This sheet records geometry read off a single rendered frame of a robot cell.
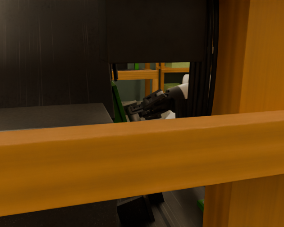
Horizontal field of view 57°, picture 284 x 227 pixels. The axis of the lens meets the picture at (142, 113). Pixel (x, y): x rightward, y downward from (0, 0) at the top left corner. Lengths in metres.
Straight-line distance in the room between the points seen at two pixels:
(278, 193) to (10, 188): 0.44
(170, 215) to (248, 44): 0.55
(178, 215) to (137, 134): 0.52
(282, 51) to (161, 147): 0.25
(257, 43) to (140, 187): 0.27
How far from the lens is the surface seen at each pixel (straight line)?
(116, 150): 0.33
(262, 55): 0.45
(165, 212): 0.83
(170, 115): 1.02
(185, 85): 0.77
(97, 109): 0.59
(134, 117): 0.73
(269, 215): 0.58
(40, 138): 0.33
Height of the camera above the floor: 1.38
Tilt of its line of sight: 15 degrees down
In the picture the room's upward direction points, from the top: straight up
